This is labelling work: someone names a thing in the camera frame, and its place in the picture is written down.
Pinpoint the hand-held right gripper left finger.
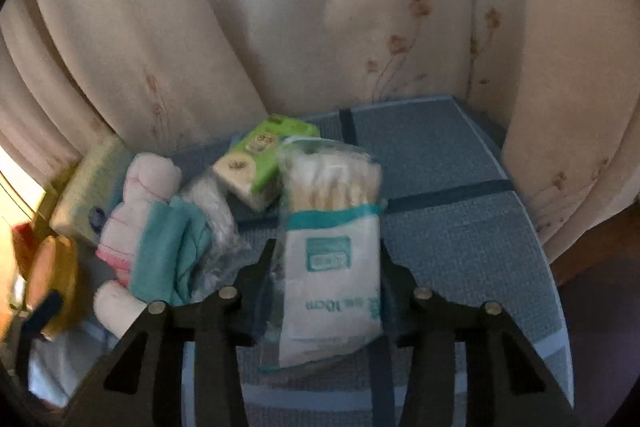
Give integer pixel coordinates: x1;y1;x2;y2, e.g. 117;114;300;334
65;237;277;427

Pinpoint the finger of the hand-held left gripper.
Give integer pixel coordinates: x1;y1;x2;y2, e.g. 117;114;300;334
14;292;64;379

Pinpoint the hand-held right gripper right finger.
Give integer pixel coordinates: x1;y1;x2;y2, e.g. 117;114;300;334
380;242;583;427

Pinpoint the cotton swab bag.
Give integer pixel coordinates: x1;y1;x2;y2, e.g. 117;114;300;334
260;137;389;374

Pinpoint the clear plastic bag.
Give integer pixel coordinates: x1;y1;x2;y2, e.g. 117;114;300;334
180;172;257;308

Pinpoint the green tissue pack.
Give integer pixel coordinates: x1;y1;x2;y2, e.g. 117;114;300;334
212;114;322;210

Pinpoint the round gold tin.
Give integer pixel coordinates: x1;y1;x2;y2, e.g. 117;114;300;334
25;234;81;343

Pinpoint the blue checked tablecloth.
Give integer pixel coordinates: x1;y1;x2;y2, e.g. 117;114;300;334
27;94;574;427

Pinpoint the teal cloth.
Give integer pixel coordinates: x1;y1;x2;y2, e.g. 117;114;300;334
130;197;214;308

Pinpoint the dotted tissue box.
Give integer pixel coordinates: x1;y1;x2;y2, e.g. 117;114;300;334
50;134;134;249

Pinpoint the pink and white towel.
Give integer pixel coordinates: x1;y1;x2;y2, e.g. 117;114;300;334
95;152;184;284

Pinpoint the cream floral curtain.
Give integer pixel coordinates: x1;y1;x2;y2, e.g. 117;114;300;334
0;0;640;268

